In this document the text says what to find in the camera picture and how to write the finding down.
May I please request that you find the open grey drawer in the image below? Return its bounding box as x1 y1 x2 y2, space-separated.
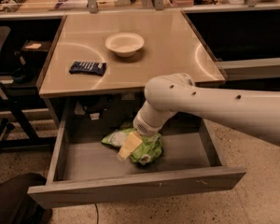
29 111 245 208

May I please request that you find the grey counter cabinet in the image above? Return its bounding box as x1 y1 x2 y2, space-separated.
37 10 225 123

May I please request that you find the white paper bowl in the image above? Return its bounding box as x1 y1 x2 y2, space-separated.
105 33 145 58

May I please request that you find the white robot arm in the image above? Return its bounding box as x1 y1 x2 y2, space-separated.
118 73 280 160

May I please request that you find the black box with label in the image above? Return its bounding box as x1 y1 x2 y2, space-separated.
21 40 51 63

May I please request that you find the dark blue snack bar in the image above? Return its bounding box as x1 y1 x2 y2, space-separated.
69 62 106 77

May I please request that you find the green rice chip bag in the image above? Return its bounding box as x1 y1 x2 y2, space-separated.
102 119 162 165

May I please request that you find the black office chair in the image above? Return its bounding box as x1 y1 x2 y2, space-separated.
0 26 40 148

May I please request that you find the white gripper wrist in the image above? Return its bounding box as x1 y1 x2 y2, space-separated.
118 110 161 161

